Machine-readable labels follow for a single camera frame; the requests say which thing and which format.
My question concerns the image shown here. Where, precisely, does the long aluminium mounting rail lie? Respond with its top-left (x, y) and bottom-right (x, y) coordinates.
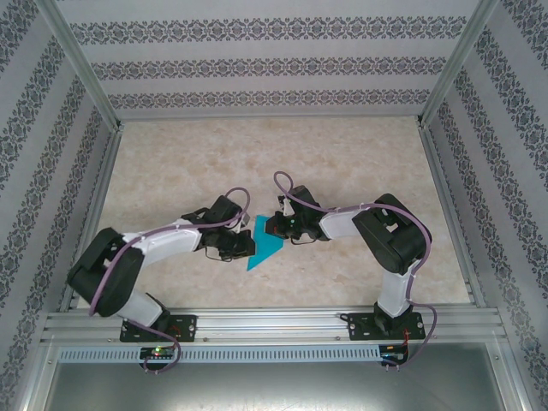
top-left (40, 306), bottom-right (509, 343)

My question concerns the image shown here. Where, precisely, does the slotted grey cable duct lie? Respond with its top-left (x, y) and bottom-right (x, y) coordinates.
top-left (57, 344), bottom-right (382, 363)

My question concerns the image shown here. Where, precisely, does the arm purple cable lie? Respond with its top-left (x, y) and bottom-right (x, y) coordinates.
top-left (88, 187), bottom-right (252, 376)
top-left (272, 170), bottom-right (438, 372)

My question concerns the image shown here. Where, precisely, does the aluminium frame post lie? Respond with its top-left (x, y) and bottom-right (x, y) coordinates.
top-left (417, 0), bottom-right (502, 129)
top-left (36, 0), bottom-right (125, 134)

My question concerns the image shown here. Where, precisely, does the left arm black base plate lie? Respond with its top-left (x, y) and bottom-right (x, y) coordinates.
top-left (119, 314), bottom-right (198, 343)

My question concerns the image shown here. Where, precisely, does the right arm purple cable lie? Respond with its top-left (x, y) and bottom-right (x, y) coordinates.
top-left (272, 170), bottom-right (438, 372)

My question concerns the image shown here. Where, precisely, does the grey metal sheet panel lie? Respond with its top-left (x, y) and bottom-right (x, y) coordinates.
top-left (42, 359), bottom-right (521, 411)

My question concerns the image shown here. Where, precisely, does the blue square paper sheet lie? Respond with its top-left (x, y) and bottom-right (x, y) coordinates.
top-left (246, 213), bottom-right (287, 271)

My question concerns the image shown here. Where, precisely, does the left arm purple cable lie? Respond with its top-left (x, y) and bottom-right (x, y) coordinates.
top-left (88, 187), bottom-right (252, 376)

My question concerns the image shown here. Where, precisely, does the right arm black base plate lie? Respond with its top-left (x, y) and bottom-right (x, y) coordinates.
top-left (340, 312), bottom-right (428, 343)

